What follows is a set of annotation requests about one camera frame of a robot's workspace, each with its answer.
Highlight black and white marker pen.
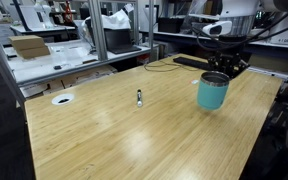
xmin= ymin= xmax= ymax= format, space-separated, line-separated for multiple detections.
xmin=136 ymin=89 xmax=144 ymax=108

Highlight white workbench shelf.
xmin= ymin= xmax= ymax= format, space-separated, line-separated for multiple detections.
xmin=3 ymin=39 xmax=152 ymax=88

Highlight white plastic bag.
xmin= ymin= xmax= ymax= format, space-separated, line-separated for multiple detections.
xmin=82 ymin=8 xmax=132 ymax=32

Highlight thin black cable on table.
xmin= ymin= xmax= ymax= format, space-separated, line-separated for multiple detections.
xmin=143 ymin=59 xmax=198 ymax=73

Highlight teal mug with black handle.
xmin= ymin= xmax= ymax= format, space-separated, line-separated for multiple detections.
xmin=196 ymin=70 xmax=231 ymax=111

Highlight cardboard box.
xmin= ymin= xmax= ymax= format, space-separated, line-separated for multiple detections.
xmin=8 ymin=35 xmax=51 ymax=60

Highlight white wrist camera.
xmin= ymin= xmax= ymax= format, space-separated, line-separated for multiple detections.
xmin=202 ymin=20 xmax=234 ymax=37

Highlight black laptop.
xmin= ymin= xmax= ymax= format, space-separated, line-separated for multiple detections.
xmin=103 ymin=28 xmax=142 ymax=55

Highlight grey diagonal frame beam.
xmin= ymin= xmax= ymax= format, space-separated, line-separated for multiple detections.
xmin=0 ymin=13 xmax=27 ymax=111

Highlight slim aluminium frame post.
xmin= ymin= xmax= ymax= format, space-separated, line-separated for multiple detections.
xmin=147 ymin=0 xmax=155 ymax=51

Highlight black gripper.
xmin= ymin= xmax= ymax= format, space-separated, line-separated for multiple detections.
xmin=207 ymin=34 xmax=251 ymax=80

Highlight black storage bin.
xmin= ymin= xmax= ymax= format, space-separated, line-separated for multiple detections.
xmin=157 ymin=17 xmax=185 ymax=34

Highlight white table cable grommet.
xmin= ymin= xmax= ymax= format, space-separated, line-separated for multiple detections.
xmin=51 ymin=93 xmax=75 ymax=107

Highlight flattened cardboard sheets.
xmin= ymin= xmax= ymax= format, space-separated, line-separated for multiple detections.
xmin=19 ymin=64 xmax=118 ymax=100

